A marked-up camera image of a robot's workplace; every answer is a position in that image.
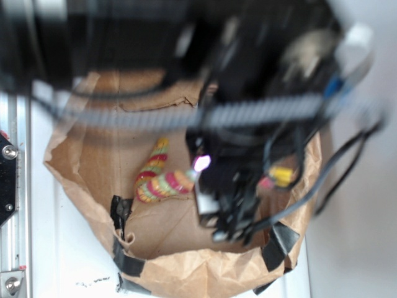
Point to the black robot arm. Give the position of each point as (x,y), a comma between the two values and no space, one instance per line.
(250,81)

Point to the silver corner bracket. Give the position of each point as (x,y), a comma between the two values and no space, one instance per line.
(13,284)

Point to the multicolored twisted rope toy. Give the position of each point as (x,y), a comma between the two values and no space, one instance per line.
(152,184)

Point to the aluminium frame rail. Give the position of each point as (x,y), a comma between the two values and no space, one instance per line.
(16,239)

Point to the black toothed drive belt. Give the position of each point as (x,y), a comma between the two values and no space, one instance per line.
(264,111)

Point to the brown paper bag bin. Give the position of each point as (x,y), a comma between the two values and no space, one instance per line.
(165,252)

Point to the black bracket with bolt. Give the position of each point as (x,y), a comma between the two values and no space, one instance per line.
(8,178)

